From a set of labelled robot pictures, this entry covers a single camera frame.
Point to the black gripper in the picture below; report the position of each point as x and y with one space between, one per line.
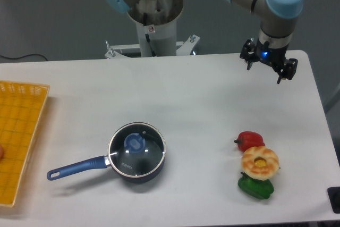
274 57

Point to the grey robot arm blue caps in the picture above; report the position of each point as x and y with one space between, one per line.
278 21

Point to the glass lid blue knob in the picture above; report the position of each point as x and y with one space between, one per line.
137 151

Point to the red toy bell pepper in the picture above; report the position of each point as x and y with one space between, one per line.
248 139

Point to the green toy bell pepper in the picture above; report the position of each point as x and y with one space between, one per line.
256 188

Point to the black table corner device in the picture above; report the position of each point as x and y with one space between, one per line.
334 197

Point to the yellow woven basket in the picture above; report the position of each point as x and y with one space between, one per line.
21 107

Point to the orange object in basket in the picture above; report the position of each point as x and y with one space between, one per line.
1 151

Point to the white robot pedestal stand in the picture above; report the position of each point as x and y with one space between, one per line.
156 25

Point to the blue saucepan with handle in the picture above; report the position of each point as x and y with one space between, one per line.
99 162

